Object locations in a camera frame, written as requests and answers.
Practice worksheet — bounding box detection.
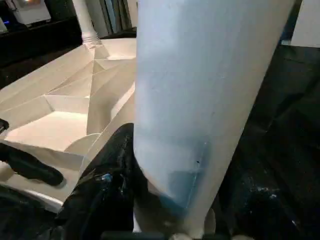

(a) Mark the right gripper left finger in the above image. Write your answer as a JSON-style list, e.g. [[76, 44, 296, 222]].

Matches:
[[56, 122, 161, 240]]

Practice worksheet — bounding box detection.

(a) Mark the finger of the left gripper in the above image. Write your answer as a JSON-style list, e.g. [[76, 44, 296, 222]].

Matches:
[[0, 141, 64, 186]]

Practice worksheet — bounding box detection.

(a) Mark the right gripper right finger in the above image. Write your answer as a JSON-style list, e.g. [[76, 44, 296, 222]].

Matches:
[[209, 159, 320, 240]]

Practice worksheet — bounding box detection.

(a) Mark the white plastic table top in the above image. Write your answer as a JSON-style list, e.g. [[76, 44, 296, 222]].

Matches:
[[0, 37, 139, 214]]

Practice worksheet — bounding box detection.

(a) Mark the white plastic table leg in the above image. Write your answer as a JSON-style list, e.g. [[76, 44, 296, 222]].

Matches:
[[133, 0, 299, 240], [71, 0, 104, 48]]

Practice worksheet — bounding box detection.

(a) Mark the black table mat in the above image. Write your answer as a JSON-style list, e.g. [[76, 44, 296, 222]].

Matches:
[[0, 14, 320, 240]]

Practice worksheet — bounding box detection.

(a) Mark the white box appliance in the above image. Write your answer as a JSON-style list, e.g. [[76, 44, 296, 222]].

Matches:
[[11, 0, 53, 26]]

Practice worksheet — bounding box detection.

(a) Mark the grey curtain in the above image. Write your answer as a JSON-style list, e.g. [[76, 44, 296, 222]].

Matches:
[[99, 0, 138, 34]]

